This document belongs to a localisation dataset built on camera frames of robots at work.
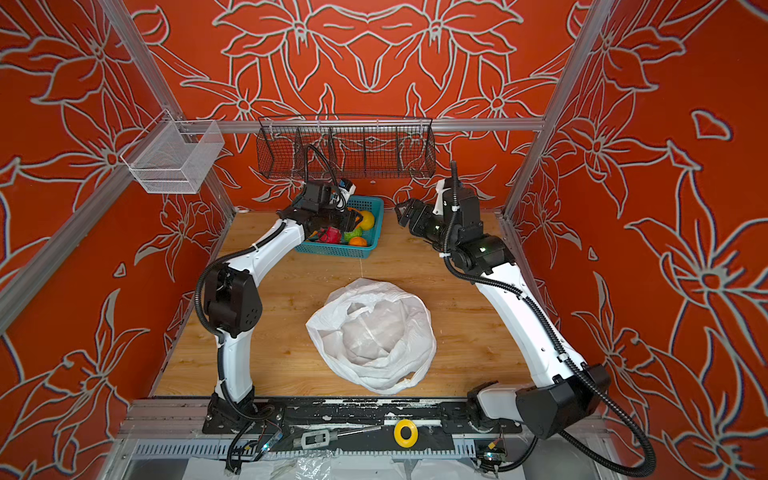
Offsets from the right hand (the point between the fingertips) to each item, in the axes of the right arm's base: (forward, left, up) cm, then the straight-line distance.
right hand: (402, 210), depth 69 cm
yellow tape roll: (-42, -1, -35) cm, 55 cm away
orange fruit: (+16, +14, -31) cm, 37 cm away
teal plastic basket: (+12, +18, -30) cm, 38 cm away
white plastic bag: (-16, +7, -37) cm, 41 cm away
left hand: (+17, +14, -15) cm, 27 cm away
